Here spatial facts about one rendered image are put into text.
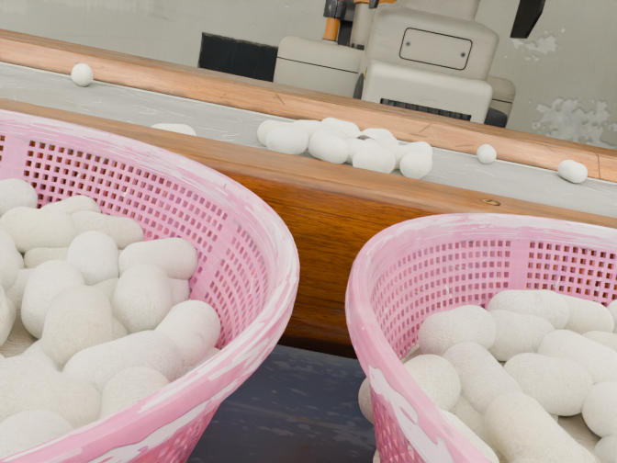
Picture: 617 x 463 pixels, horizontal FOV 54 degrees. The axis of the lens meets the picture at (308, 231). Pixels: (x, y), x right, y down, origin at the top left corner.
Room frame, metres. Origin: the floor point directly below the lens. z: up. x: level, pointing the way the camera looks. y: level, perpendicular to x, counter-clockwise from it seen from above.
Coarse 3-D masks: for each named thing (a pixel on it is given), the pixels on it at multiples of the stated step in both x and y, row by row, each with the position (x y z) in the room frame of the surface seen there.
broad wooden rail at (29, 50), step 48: (0, 48) 0.65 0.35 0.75; (48, 48) 0.66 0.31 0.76; (96, 48) 0.74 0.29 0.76; (192, 96) 0.64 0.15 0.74; (240, 96) 0.65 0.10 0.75; (288, 96) 0.66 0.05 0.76; (336, 96) 0.73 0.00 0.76; (432, 144) 0.65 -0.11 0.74; (480, 144) 0.66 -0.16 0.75; (528, 144) 0.67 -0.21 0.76; (576, 144) 0.73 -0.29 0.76
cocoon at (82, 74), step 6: (78, 66) 0.59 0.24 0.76; (84, 66) 0.59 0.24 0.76; (72, 72) 0.58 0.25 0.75; (78, 72) 0.58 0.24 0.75; (84, 72) 0.58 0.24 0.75; (90, 72) 0.59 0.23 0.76; (72, 78) 0.59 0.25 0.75; (78, 78) 0.58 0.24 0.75; (84, 78) 0.58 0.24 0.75; (90, 78) 0.59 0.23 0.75; (78, 84) 0.58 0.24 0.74; (84, 84) 0.59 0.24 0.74
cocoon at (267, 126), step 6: (270, 120) 0.47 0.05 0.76; (264, 126) 0.47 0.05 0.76; (270, 126) 0.47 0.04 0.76; (276, 126) 0.47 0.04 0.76; (282, 126) 0.47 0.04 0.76; (288, 126) 0.48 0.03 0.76; (258, 132) 0.47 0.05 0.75; (264, 132) 0.47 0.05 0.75; (258, 138) 0.47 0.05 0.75; (264, 138) 0.47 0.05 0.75; (264, 144) 0.47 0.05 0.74
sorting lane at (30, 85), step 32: (0, 64) 0.63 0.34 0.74; (0, 96) 0.46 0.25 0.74; (32, 96) 0.49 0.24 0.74; (64, 96) 0.52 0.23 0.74; (96, 96) 0.55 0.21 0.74; (128, 96) 0.58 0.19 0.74; (160, 96) 0.62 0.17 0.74; (192, 128) 0.49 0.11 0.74; (224, 128) 0.52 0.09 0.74; (256, 128) 0.55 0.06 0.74; (320, 160) 0.46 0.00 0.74; (448, 160) 0.59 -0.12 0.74; (512, 192) 0.49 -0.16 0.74; (544, 192) 0.52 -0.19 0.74; (576, 192) 0.55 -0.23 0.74; (608, 192) 0.58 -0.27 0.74
